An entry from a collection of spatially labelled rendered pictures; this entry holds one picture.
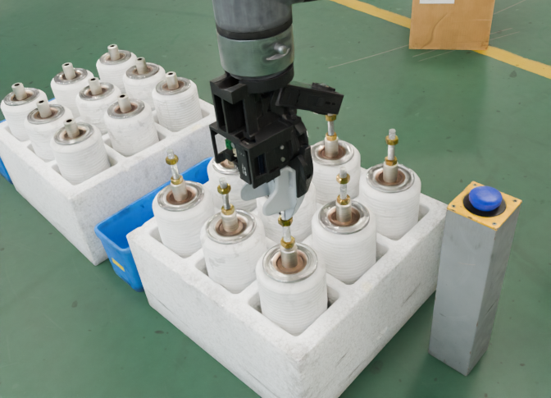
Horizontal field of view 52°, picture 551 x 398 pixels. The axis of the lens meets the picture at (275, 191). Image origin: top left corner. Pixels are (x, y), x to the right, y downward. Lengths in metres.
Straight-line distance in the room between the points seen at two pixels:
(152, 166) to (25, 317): 0.37
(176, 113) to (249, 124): 0.65
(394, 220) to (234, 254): 0.26
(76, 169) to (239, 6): 0.68
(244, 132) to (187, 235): 0.35
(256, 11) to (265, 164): 0.16
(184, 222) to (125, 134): 0.34
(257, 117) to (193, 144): 0.64
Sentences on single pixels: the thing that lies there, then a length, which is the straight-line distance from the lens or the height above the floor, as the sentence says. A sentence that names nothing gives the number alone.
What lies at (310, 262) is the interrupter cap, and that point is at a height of 0.25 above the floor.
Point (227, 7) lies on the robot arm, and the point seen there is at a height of 0.62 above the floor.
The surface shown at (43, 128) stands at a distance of 1.23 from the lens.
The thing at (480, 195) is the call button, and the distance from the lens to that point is 0.77.
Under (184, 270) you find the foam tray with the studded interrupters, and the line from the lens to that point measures 0.90.
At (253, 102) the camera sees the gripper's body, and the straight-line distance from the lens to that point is 0.58.
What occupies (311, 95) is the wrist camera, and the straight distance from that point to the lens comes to 0.64.
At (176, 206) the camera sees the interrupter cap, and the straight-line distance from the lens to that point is 0.90.
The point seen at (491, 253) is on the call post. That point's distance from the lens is 0.78.
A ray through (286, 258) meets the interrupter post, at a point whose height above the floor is 0.27.
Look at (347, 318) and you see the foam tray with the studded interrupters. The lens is 0.82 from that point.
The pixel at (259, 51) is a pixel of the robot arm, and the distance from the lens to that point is 0.55.
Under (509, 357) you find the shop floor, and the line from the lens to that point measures 1.03.
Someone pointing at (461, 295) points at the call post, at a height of 0.17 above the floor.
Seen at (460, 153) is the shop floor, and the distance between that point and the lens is 1.43.
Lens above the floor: 0.81
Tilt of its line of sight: 38 degrees down
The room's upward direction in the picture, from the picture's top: 6 degrees counter-clockwise
